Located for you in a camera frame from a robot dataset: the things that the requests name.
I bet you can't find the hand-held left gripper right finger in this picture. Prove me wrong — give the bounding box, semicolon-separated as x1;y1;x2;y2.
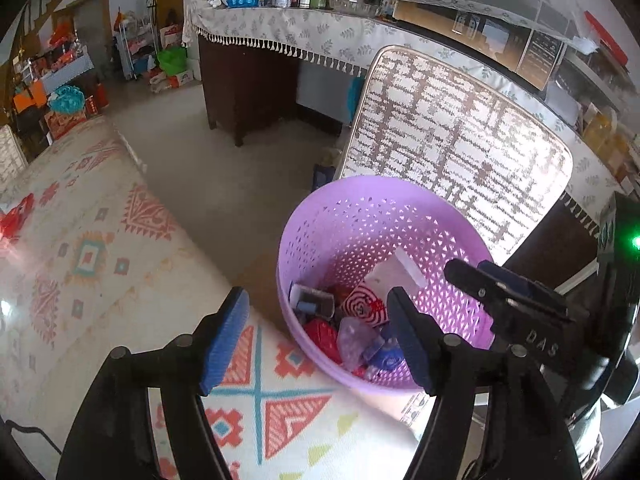
386;286;583;480

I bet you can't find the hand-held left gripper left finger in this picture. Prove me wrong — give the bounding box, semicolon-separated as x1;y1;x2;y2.
56;286;250;480

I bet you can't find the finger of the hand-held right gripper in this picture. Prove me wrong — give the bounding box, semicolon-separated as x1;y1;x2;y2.
444;259;576;361
477;260;568;313

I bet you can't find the clear plastic wrapper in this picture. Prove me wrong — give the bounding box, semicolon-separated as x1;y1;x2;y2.
337;319;386;368

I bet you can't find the red white swirl packet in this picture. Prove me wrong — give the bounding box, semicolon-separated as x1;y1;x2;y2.
341;284;390;325

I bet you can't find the purple plastic basket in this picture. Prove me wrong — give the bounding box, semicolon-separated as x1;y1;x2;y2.
276;176;496;393

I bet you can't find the patterned tablecloth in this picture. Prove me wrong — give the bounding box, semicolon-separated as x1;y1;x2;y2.
0;115;421;480

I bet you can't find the patterned woven chair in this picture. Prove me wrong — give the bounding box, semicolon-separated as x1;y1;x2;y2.
337;45;573;266

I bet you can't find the yellow bag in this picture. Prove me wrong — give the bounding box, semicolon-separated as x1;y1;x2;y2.
582;110;621;156

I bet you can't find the blue box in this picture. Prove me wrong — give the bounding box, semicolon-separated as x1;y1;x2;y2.
312;162;337;191

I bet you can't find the microwave oven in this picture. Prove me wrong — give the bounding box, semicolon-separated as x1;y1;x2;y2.
392;0;568;91

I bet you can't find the red plastic wrapper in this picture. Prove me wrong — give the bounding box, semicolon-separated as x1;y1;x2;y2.
0;192;36;241

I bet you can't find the dark wooden sideboard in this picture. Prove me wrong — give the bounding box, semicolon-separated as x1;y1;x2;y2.
197;35;353;148

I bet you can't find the red gift box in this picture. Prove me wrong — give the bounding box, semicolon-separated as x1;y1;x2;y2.
45;107;88;141

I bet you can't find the green bucket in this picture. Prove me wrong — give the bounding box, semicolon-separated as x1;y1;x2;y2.
158;46;188;75

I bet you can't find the leaf print fringed cloth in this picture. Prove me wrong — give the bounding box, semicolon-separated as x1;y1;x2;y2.
182;0;621;238

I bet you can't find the orange bag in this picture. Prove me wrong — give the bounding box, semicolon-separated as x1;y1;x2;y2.
14;87;48;113

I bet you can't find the checkered cloth table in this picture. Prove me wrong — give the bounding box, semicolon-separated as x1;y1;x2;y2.
42;55;95;91

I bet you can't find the wooden staircase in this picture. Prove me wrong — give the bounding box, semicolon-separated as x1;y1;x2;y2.
10;0;76;41

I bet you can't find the black cable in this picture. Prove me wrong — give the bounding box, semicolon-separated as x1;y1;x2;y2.
0;417;66;456

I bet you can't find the white wire rack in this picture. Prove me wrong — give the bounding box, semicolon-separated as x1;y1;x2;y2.
117;15;156;81

